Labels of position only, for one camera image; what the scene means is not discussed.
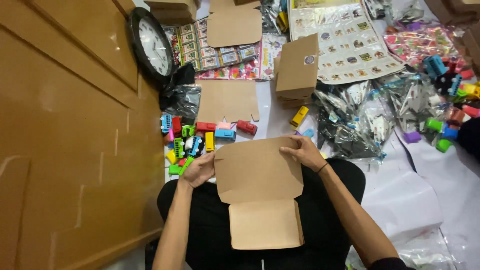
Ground strip of colourful candy packets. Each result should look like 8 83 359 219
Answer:
195 62 263 80

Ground black fabric bundle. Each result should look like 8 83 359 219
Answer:
457 116 480 163

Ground bag of pink packets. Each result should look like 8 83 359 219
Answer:
382 20 466 72

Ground black round wall clock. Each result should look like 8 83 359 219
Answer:
128 7 177 82

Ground heap of colourful plastic toys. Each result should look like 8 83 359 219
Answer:
403 54 480 154

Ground pile of colourful toy buses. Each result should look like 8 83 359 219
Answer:
160 113 238 176

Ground stack of brown cardboard boxes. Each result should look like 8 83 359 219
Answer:
144 0 202 26

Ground yellow toy bus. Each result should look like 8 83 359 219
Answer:
289 105 310 130

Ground person's black clothing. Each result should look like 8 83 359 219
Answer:
145 157 414 270

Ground person's right hand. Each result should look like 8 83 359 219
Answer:
279 134 328 173

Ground assembled cardboard box with sticker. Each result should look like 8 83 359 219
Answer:
274 33 320 100

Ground black plastic bag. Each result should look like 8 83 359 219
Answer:
159 64 202 121

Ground brown wooden door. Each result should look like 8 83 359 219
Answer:
0 0 166 270

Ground large picture sticker poster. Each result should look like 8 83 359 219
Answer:
287 0 406 85

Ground heap of bagged toy planes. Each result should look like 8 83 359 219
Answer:
313 73 433 163

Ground person's left hand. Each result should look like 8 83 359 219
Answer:
179 151 217 189

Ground sheet of trading card packs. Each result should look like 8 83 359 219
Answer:
173 17 262 72

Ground white printed toy packet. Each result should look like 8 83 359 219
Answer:
259 34 288 81

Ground brown folding cardboard box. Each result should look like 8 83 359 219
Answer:
213 136 305 251

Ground crumpled clear plastic bag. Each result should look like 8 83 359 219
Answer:
346 228 456 270

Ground white paper floor sheet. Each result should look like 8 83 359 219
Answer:
347 129 480 270

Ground flat plain cardboard sheet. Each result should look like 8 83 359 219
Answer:
206 0 263 49

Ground red toy car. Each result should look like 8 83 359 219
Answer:
236 119 259 136

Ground flat notched cardboard sheet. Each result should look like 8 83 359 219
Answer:
195 79 260 125

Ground heap of clear bagged toys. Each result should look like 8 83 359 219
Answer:
260 0 290 35

